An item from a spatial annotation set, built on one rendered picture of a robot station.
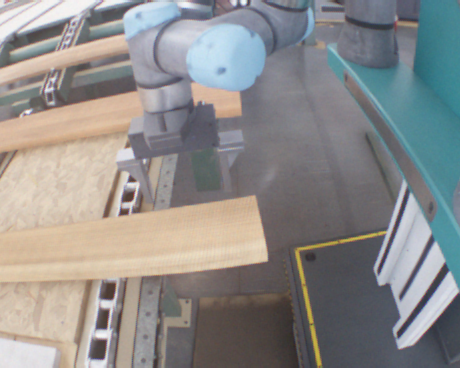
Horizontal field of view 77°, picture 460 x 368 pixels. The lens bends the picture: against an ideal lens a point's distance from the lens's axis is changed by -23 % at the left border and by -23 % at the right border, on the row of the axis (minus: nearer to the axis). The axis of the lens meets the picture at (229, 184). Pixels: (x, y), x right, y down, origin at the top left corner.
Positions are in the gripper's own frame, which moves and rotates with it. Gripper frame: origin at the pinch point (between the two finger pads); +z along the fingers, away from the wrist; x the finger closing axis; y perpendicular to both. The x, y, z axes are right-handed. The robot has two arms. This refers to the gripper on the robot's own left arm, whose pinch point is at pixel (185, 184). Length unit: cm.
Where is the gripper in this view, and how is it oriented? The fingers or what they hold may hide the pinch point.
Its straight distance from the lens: 61.6
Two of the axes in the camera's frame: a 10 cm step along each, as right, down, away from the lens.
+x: -9.9, 1.4, -0.1
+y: -1.0, -6.7, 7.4
